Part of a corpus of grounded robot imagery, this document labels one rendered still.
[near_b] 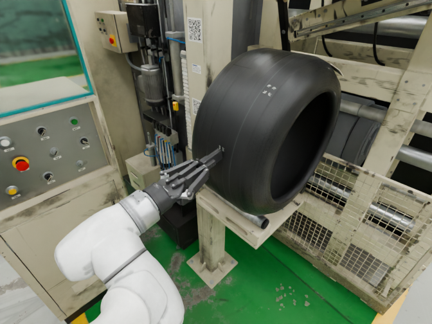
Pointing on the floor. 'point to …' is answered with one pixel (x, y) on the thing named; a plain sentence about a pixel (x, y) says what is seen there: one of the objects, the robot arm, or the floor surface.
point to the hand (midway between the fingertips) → (211, 159)
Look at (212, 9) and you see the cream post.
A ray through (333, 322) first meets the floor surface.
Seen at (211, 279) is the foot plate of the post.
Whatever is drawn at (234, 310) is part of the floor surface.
